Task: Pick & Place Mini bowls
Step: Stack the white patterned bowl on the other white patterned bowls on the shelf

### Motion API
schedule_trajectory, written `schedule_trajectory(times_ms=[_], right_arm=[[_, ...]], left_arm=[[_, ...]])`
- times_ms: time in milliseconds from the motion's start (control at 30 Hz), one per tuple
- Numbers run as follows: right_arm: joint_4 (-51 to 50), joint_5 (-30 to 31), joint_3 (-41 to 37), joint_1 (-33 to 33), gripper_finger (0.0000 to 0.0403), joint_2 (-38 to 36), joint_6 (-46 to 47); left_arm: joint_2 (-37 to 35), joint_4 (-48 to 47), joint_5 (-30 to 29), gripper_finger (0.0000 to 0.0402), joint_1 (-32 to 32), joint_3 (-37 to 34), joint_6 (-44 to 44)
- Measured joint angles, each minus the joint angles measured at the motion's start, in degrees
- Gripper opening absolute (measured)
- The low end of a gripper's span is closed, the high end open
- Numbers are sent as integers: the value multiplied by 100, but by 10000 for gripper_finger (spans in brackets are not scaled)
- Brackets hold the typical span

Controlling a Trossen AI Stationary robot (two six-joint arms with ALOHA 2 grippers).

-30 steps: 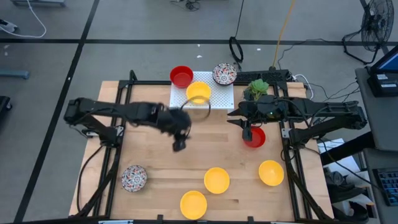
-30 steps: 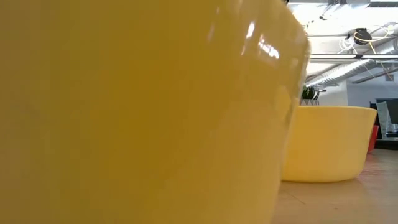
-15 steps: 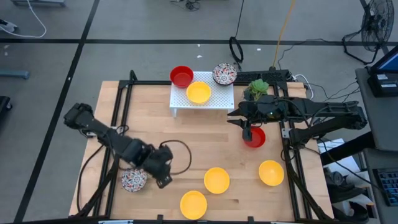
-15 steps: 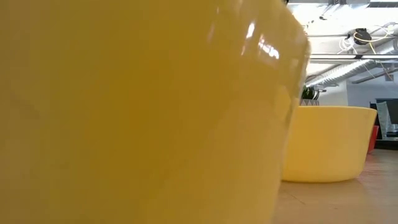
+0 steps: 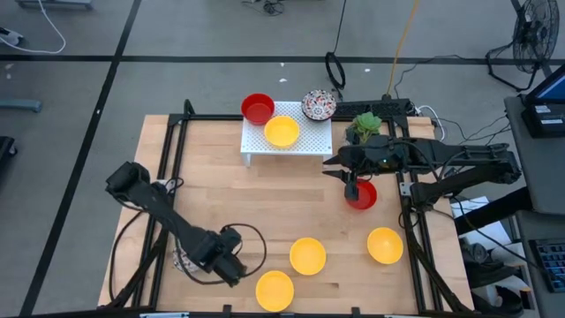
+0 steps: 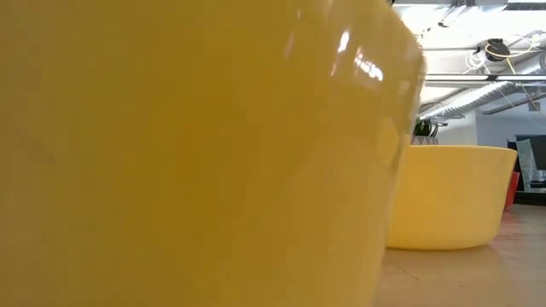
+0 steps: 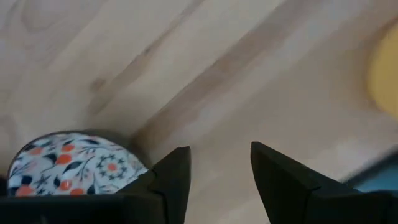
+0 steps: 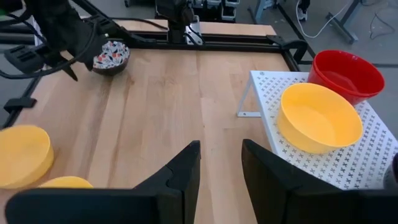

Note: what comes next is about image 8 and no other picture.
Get red plastic bowl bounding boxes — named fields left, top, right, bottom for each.
left=307, top=49, right=386, bottom=106

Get grey storage bins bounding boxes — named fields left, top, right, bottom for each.
left=192, top=0, right=241, bottom=22

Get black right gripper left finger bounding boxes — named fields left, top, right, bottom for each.
left=4, top=140, right=201, bottom=224

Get black floor cable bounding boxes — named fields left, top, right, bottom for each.
left=369, top=11, right=396, bottom=40

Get black frame clamp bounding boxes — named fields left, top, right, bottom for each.
left=266, top=34, right=309, bottom=65

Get grey desk leg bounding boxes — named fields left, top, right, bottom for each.
left=325, top=0, right=366, bottom=45

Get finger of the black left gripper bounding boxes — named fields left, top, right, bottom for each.
left=81, top=32, right=106, bottom=72
left=58, top=58, right=79, bottom=82

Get white perforated metal rack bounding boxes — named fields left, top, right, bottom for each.
left=236, top=70, right=398, bottom=191

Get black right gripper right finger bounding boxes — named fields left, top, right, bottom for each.
left=241, top=138, right=398, bottom=224

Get large yellow plastic bowl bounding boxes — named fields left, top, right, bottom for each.
left=38, top=175, right=94, bottom=189
left=0, top=124, right=55, bottom=190
left=276, top=82, right=364, bottom=155

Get person's shoe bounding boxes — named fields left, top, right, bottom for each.
left=296, top=0, right=311, bottom=22

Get black frame bracket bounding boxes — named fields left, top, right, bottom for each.
left=3, top=96, right=38, bottom=114

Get floral patterned mini bowl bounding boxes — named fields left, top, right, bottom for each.
left=92, top=40, right=131, bottom=77

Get white floor cable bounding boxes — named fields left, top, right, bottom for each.
left=294, top=0, right=354, bottom=40

